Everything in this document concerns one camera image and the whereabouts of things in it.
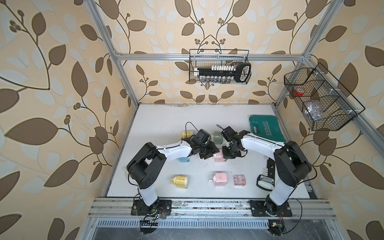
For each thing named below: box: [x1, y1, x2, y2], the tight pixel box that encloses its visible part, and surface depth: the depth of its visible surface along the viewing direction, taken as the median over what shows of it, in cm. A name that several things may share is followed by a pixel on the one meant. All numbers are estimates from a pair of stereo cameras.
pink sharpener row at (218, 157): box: [213, 148, 226, 163], surface depth 87 cm
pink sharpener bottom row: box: [208, 172, 228, 186], surface depth 79 cm
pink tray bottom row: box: [233, 174, 247, 187], surface depth 84 cm
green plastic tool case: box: [249, 115, 287, 143], surface depth 104 cm
